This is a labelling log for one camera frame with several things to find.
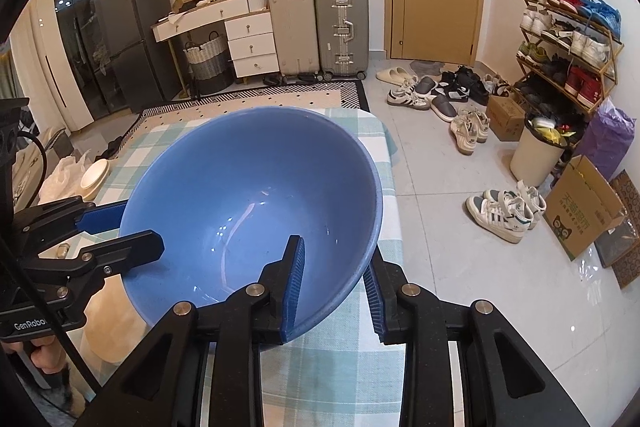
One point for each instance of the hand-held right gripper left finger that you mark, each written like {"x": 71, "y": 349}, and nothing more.
{"x": 296, "y": 287}

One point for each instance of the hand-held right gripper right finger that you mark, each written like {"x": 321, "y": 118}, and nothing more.
{"x": 374, "y": 302}

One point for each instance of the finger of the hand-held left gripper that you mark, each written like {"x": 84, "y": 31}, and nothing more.
{"x": 132, "y": 247}
{"x": 102, "y": 217}

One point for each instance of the blue bowl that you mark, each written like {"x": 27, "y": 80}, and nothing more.
{"x": 240, "y": 207}

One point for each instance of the stack of cream bowls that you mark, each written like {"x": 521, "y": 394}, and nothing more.
{"x": 95, "y": 179}

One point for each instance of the person's left hand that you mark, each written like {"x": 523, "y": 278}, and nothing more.
{"x": 50, "y": 359}

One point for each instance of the white plastic bag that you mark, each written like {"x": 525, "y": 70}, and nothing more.
{"x": 60, "y": 179}

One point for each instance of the dark cloth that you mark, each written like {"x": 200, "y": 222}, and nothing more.
{"x": 112, "y": 148}

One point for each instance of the teal checkered tablecloth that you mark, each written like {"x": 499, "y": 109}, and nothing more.
{"x": 350, "y": 382}

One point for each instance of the white green sneaker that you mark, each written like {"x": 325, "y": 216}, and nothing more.
{"x": 532, "y": 202}
{"x": 495, "y": 214}

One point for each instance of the grey refrigerator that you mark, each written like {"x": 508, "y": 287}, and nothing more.
{"x": 135, "y": 37}

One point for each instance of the woven laundry basket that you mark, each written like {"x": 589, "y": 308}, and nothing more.
{"x": 207, "y": 59}

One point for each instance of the dark glass cabinet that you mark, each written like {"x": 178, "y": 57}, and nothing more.
{"x": 80, "y": 22}

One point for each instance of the scattered shoes group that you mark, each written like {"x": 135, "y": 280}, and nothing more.
{"x": 450, "y": 102}

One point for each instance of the cream trash bin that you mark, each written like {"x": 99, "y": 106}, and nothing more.
{"x": 535, "y": 157}

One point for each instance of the small brown cardboard box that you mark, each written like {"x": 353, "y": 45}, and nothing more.
{"x": 505, "y": 119}

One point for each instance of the printed cardboard box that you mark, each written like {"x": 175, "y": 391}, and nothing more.
{"x": 580, "y": 212}

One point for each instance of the white vanity desk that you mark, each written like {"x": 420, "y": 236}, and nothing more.
{"x": 250, "y": 42}

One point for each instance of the grey door mat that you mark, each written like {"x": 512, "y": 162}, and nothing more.
{"x": 426, "y": 67}

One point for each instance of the silver suitcase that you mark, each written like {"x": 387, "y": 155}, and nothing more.
{"x": 342, "y": 32}

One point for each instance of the beige suitcase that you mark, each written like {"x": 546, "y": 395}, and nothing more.
{"x": 295, "y": 27}

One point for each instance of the brown patterned doormat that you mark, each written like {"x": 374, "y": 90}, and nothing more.
{"x": 627, "y": 237}

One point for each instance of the purple plastic bag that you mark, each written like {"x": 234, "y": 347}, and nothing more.
{"x": 605, "y": 142}

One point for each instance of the gold metal shoe rack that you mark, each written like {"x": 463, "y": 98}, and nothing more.
{"x": 611, "y": 72}

